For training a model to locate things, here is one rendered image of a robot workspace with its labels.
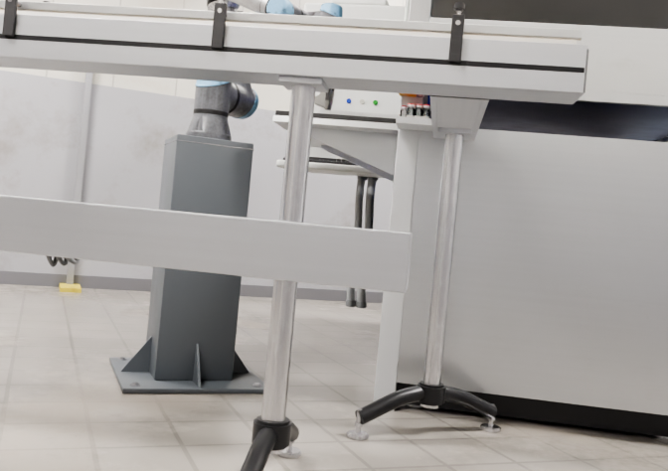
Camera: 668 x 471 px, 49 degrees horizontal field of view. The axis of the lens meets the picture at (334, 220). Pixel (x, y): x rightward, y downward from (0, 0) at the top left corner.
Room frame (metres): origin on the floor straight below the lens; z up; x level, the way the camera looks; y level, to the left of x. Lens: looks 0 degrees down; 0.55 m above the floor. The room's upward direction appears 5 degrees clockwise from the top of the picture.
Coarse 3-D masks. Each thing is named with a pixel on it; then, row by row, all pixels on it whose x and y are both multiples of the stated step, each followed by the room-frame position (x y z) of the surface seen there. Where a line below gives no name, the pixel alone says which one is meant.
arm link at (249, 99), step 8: (208, 0) 2.59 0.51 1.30; (216, 0) 2.57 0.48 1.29; (208, 8) 2.61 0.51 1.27; (232, 8) 2.59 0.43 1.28; (240, 88) 2.51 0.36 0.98; (248, 88) 2.55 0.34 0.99; (240, 96) 2.50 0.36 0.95; (248, 96) 2.54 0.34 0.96; (256, 96) 2.60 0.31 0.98; (240, 104) 2.51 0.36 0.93; (248, 104) 2.55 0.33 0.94; (256, 104) 2.59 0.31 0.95; (232, 112) 2.52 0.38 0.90; (240, 112) 2.54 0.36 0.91; (248, 112) 2.57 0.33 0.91
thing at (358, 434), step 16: (384, 400) 1.96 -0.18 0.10; (400, 400) 1.97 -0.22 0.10; (416, 400) 2.00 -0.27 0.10; (432, 400) 2.00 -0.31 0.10; (448, 400) 2.06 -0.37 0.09; (464, 400) 2.07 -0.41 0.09; (480, 400) 2.10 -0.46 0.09; (368, 416) 1.93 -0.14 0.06; (352, 432) 1.94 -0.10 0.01; (496, 432) 2.11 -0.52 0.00
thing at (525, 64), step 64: (0, 0) 1.59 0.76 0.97; (0, 64) 1.65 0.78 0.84; (64, 64) 1.58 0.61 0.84; (128, 64) 1.52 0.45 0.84; (192, 64) 1.50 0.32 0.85; (256, 64) 1.48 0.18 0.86; (320, 64) 1.46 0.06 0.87; (384, 64) 1.44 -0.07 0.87; (448, 64) 1.42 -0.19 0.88; (512, 64) 1.40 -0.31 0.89; (576, 64) 1.39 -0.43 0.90
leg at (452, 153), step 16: (448, 128) 2.00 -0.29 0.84; (448, 144) 2.02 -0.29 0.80; (448, 160) 2.02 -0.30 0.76; (448, 176) 2.01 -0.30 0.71; (448, 192) 2.01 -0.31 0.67; (448, 208) 2.01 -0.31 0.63; (448, 224) 2.01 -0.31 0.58; (448, 240) 2.01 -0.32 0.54; (448, 256) 2.02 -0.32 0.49; (432, 272) 2.04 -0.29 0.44; (448, 272) 2.02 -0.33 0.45; (432, 288) 2.03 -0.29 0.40; (448, 288) 2.02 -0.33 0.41; (432, 304) 2.02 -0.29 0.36; (432, 320) 2.02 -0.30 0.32; (432, 336) 2.02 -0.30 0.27; (432, 352) 2.01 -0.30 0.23; (432, 368) 2.01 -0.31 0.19; (432, 384) 2.01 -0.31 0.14
